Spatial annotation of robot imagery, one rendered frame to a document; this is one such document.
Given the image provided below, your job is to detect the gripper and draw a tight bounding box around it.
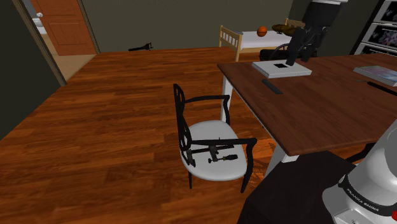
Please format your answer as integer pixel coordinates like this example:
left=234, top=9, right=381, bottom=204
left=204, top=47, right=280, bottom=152
left=285, top=1, right=341, bottom=67

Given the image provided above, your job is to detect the black chair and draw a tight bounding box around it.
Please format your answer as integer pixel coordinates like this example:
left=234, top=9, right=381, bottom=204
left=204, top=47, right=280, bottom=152
left=258, top=43, right=317, bottom=62

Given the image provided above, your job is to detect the white flat box black square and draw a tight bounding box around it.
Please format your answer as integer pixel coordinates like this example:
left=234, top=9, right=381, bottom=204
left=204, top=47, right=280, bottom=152
left=251, top=59, right=313, bottom=80

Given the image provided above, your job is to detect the wooden bed with white mattress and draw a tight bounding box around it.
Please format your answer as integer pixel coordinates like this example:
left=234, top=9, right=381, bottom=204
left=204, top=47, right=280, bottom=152
left=218, top=17, right=307, bottom=62

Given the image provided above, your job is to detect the black remote control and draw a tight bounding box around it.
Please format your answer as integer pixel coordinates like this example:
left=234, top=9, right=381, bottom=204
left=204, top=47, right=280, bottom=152
left=261, top=78, right=284, bottom=95

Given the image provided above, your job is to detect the brown table with white legs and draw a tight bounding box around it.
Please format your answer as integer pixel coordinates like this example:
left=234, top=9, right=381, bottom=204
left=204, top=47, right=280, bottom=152
left=216, top=52, right=397, bottom=179

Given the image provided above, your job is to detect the white shelf with pictures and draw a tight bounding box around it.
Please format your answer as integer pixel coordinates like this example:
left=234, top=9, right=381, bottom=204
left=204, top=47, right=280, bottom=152
left=349, top=0, right=397, bottom=57

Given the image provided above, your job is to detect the grey book with colourful cover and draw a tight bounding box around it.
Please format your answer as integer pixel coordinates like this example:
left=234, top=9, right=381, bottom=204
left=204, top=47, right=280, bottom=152
left=353, top=65, right=397, bottom=87

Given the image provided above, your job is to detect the black pen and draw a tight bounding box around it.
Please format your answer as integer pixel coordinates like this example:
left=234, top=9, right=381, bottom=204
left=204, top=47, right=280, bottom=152
left=356, top=80, right=397, bottom=97

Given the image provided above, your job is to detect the black armchair with white seat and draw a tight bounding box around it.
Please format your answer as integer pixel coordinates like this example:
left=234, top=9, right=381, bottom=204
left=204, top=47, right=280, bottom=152
left=172, top=83, right=258, bottom=194

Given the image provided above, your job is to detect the black screw clamp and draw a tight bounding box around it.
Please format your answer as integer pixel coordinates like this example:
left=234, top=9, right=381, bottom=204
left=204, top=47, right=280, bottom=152
left=185, top=143, right=239, bottom=168

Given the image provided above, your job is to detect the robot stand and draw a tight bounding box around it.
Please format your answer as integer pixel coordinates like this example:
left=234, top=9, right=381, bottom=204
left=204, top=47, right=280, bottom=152
left=237, top=150, right=358, bottom=224

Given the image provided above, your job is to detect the black hand tool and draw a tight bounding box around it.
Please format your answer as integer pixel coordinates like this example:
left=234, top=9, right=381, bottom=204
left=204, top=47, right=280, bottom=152
left=128, top=42, right=155, bottom=53

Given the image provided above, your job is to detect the brown wooden door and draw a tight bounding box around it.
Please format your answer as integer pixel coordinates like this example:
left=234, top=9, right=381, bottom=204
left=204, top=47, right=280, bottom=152
left=30, top=0, right=97, bottom=57

